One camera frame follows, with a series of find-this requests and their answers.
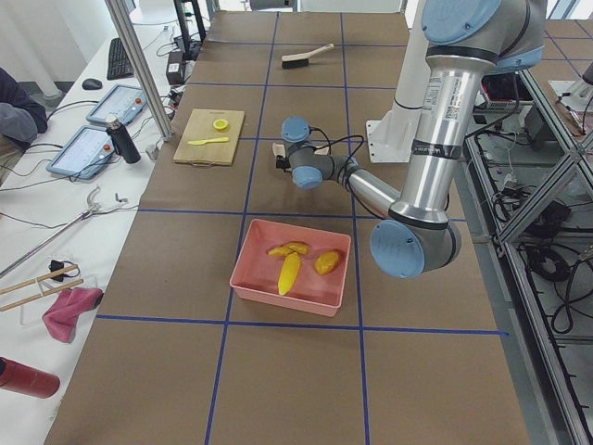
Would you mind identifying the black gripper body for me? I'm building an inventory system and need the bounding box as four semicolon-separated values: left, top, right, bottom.
275;155;292;172

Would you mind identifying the beige plastic dustpan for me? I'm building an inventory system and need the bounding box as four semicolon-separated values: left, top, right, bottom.
271;143;329;157

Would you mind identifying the beige hand brush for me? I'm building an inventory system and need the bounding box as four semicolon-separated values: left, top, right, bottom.
281;44;334;70

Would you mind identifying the yellow toy corn cob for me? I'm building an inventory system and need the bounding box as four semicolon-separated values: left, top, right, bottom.
277;253;301;296

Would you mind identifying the brown toy potato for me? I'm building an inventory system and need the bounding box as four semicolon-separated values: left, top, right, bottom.
314;250;341;275

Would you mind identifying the tan toy ginger root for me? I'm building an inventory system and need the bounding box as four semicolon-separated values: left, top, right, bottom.
268;241;310;257

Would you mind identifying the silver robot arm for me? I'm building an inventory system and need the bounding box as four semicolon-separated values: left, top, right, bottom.
276;1;547;278

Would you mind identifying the pink plastic bin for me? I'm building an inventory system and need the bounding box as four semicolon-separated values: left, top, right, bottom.
230;219;351;317

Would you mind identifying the yellow plastic knife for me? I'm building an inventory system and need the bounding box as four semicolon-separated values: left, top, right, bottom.
186;136;230;146

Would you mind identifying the yellow toy lemon slice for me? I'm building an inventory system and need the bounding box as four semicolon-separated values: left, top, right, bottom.
212;119;230;132

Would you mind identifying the wooden cutting board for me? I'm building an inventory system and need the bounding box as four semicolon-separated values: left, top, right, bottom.
173;108;245;166

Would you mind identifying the black power adapter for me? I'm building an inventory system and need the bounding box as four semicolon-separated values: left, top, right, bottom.
166;51;193;86

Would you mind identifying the black water bottle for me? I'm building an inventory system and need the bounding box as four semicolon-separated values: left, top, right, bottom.
106;114;141;164

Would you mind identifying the far blue teach pendant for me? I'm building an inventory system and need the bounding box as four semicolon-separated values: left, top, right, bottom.
86;84;146;126

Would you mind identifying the blue teach pendant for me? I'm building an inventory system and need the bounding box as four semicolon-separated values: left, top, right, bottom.
46;125;115;180
86;84;146;126

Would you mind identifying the black keyboard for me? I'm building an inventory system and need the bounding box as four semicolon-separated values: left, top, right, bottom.
107;37;133;81

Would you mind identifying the metal reacher grabber tool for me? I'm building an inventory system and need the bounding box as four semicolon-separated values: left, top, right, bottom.
0;184;129;279

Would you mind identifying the near blue teach pendant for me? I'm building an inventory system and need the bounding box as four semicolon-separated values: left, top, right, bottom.
46;125;115;180

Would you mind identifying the black computer mouse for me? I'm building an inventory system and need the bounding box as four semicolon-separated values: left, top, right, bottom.
82;78;103;91

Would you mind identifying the seated person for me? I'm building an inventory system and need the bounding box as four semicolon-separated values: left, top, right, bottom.
1;69;47;152

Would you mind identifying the pink cloth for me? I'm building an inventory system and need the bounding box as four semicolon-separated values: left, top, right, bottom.
42;287;104;343

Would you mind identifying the wooden stick pair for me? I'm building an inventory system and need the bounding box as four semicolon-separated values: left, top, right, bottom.
1;263;84;312

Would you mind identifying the red cylinder bottle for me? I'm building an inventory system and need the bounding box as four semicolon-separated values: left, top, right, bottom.
1;357;60;399

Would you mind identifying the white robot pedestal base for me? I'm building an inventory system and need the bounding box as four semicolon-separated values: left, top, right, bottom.
366;15;430;163

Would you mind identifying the aluminium frame post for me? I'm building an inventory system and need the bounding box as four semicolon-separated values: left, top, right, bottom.
105;0;173;142

